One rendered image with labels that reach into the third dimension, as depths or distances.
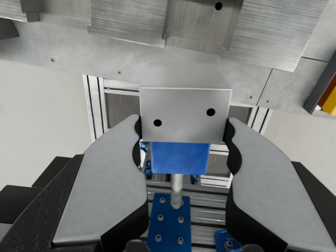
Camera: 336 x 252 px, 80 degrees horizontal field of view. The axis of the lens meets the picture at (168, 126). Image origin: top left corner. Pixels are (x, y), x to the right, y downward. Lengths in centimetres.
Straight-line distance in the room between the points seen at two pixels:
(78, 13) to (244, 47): 14
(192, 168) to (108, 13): 13
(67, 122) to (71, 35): 116
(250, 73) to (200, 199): 34
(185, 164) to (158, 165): 2
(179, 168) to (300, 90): 21
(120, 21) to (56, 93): 120
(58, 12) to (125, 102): 78
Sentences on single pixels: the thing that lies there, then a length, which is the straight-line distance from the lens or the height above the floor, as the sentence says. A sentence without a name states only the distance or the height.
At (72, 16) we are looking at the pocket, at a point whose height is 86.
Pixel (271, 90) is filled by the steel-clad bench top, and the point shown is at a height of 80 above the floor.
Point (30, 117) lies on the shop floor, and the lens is 155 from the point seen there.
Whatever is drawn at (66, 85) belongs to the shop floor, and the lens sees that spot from 130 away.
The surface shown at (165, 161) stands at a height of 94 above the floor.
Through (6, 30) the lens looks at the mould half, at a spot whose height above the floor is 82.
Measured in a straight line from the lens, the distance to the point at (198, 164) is 15.
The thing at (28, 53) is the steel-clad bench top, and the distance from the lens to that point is 33.
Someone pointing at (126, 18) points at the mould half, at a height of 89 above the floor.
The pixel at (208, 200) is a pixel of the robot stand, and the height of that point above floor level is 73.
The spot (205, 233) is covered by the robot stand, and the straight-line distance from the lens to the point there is 48.
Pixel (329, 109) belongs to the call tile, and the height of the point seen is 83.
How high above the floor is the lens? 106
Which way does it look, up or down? 58 degrees down
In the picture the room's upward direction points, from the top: 173 degrees counter-clockwise
